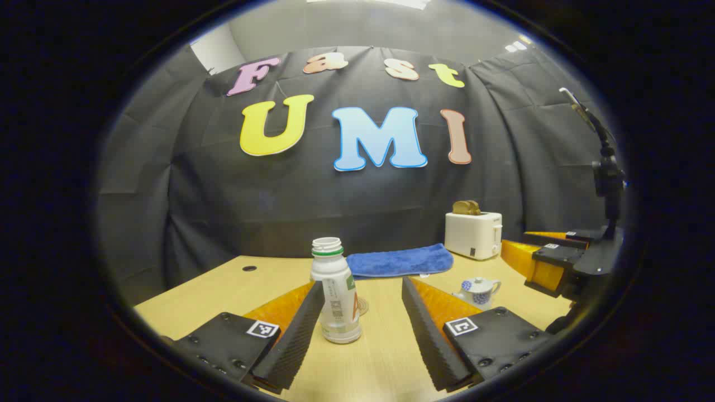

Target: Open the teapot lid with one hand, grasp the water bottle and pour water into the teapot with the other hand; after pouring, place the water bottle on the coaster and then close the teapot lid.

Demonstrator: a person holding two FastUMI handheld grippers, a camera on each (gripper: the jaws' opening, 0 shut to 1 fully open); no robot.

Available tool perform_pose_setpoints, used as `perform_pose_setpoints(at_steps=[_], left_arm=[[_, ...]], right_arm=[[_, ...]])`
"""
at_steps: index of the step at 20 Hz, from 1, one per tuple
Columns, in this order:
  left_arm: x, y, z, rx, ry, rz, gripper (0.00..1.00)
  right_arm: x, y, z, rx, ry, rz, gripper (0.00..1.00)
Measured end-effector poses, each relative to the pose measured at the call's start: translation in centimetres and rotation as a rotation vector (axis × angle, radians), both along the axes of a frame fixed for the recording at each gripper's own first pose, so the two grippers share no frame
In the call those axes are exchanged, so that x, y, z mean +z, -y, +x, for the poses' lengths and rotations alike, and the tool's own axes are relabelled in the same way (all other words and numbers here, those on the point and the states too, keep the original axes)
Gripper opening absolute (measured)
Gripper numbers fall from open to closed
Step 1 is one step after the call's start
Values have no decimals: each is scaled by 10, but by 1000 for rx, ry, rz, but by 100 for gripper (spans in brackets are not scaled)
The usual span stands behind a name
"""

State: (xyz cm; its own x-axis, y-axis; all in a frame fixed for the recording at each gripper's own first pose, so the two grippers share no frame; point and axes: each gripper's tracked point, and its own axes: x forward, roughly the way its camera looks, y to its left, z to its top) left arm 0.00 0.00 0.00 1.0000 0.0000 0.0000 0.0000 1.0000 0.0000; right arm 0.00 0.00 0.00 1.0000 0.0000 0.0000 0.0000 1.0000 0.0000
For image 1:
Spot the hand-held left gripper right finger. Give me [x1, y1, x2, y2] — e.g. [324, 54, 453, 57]
[401, 276, 556, 393]

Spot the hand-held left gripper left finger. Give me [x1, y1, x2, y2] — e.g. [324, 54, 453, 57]
[168, 280, 326, 395]

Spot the white blue-flowered teacup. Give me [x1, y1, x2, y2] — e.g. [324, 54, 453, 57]
[452, 282, 502, 312]

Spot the white water bottle green ring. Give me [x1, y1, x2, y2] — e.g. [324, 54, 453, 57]
[310, 237, 363, 344]

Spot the blue towel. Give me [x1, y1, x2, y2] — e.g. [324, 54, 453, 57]
[346, 243, 454, 279]

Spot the white toaster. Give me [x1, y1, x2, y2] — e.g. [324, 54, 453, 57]
[445, 211, 503, 261]

